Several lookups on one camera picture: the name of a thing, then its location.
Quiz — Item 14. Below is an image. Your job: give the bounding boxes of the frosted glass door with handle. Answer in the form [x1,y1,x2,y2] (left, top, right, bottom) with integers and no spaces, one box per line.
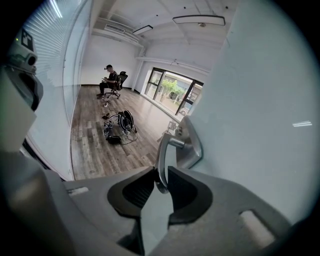
[188,0,316,226]

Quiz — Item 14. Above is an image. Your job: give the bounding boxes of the white air vent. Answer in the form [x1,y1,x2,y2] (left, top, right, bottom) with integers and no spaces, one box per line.
[104,22,126,34]

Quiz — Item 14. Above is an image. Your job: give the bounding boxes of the black office chair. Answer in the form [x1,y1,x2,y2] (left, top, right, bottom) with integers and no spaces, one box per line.
[104,70,129,100]

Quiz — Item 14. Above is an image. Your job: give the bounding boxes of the ceiling light bar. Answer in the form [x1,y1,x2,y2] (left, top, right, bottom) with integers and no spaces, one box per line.
[132,24,154,36]
[172,14,226,27]

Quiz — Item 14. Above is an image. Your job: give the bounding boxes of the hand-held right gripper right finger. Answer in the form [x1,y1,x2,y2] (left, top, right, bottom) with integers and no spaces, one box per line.
[149,166,292,256]

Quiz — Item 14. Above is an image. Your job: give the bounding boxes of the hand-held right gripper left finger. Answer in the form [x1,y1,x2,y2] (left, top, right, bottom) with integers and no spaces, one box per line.
[62,166,156,256]

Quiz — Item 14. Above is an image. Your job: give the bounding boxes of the large black-framed window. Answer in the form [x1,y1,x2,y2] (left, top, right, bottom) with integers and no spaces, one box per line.
[143,66,205,117]

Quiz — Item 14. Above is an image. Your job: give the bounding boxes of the glass partition with blinds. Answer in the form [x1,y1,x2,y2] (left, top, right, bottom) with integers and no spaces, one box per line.
[14,0,94,181]

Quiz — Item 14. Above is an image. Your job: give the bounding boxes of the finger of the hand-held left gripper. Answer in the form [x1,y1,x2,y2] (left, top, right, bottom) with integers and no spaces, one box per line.
[14,67,44,112]
[0,68,37,153]

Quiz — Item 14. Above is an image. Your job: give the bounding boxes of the black cables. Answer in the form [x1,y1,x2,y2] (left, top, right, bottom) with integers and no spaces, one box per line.
[121,128,139,146]

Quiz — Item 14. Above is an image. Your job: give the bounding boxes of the black pouch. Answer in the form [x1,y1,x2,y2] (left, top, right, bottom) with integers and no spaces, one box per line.
[105,135,123,145]

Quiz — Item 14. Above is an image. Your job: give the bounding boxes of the spare hand-held grippers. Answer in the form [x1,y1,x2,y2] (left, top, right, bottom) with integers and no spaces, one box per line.
[103,120,116,138]

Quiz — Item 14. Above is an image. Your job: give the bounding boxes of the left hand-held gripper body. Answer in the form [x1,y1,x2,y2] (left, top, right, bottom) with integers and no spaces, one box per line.
[4,27,38,73]

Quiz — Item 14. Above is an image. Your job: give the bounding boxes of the silver door lever handle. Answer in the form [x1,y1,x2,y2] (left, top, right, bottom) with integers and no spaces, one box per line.
[154,115,204,195]

